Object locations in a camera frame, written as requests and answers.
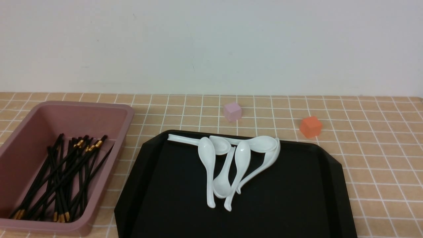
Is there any black chopstick gold band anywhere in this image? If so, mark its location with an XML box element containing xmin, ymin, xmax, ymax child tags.
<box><xmin>10</xmin><ymin>135</ymin><xmax>90</xmax><ymax>218</ymax></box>
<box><xmin>12</xmin><ymin>135</ymin><xmax>108</xmax><ymax>219</ymax></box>

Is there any pink cube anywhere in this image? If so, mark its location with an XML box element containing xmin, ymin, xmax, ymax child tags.
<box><xmin>223</xmin><ymin>101</ymin><xmax>242</xmax><ymax>122</ymax></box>

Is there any white ceramic spoon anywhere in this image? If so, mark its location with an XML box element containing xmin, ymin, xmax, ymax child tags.
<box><xmin>224</xmin><ymin>140</ymin><xmax>251</xmax><ymax>212</ymax></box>
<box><xmin>213</xmin><ymin>146</ymin><xmax>236</xmax><ymax>199</ymax></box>
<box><xmin>210</xmin><ymin>136</ymin><xmax>278</xmax><ymax>153</ymax></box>
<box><xmin>236</xmin><ymin>138</ymin><xmax>281</xmax><ymax>194</ymax></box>
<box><xmin>168</xmin><ymin>134</ymin><xmax>234</xmax><ymax>155</ymax></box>
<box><xmin>198</xmin><ymin>137</ymin><xmax>216</xmax><ymax>209</ymax></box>

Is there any orange cube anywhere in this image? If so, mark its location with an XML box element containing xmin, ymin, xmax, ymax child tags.
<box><xmin>299</xmin><ymin>116</ymin><xmax>323</xmax><ymax>138</ymax></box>

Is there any black plastic tray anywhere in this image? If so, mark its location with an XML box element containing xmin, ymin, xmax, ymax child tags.
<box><xmin>114</xmin><ymin>130</ymin><xmax>358</xmax><ymax>238</ymax></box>

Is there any black chopstick in bin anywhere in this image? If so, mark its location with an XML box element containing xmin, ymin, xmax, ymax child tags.
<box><xmin>82</xmin><ymin>152</ymin><xmax>98</xmax><ymax>210</ymax></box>
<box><xmin>48</xmin><ymin>146</ymin><xmax>69</xmax><ymax>223</ymax></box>
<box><xmin>65</xmin><ymin>138</ymin><xmax>77</xmax><ymax>185</ymax></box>
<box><xmin>78</xmin><ymin>163</ymin><xmax>86</xmax><ymax>216</ymax></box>
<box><xmin>9</xmin><ymin>134</ymin><xmax>64</xmax><ymax>219</ymax></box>
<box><xmin>68</xmin><ymin>146</ymin><xmax>113</xmax><ymax>222</ymax></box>

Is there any pink plastic bin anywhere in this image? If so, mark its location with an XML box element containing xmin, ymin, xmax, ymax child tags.
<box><xmin>0</xmin><ymin>101</ymin><xmax>134</xmax><ymax>237</ymax></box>

